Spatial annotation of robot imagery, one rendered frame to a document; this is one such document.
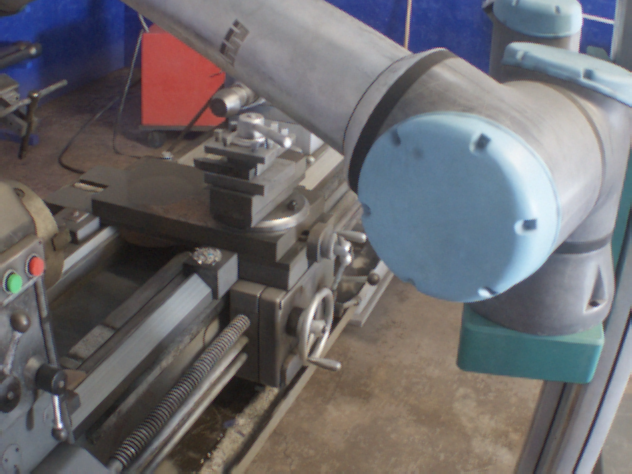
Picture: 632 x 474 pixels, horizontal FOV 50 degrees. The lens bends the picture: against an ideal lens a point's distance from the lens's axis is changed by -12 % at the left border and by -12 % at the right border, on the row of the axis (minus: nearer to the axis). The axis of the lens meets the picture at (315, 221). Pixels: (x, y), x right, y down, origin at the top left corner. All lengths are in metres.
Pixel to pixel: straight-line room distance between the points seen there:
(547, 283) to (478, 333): 0.09
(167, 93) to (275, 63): 4.16
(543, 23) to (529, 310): 0.53
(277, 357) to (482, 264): 1.41
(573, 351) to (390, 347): 2.31
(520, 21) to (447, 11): 4.55
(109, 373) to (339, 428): 1.28
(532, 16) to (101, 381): 1.06
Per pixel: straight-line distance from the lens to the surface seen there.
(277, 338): 1.89
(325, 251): 1.91
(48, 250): 1.43
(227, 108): 2.20
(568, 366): 0.80
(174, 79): 4.77
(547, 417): 1.40
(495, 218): 0.53
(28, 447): 1.30
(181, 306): 1.74
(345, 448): 2.58
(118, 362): 1.56
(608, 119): 0.71
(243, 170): 1.78
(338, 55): 0.63
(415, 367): 2.97
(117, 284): 2.05
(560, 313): 0.77
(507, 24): 1.17
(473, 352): 0.78
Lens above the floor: 1.78
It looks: 27 degrees down
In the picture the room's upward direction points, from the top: 3 degrees clockwise
